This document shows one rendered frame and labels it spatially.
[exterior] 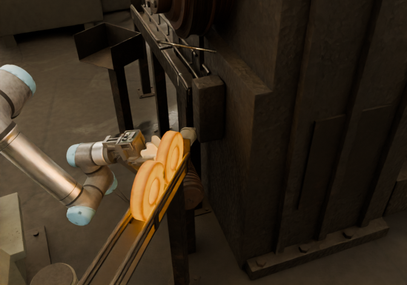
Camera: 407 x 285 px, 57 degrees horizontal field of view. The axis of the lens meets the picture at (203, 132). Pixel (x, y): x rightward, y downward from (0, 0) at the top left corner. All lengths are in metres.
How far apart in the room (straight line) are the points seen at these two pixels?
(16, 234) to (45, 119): 1.26
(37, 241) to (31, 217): 0.18
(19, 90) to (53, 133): 1.39
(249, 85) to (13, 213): 1.06
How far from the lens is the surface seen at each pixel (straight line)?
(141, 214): 0.96
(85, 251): 1.84
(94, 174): 1.27
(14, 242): 1.58
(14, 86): 1.19
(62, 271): 1.16
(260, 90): 1.11
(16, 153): 1.14
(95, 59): 2.00
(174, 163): 1.14
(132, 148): 1.10
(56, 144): 2.47
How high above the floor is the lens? 1.43
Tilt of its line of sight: 37 degrees down
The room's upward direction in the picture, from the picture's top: 1 degrees counter-clockwise
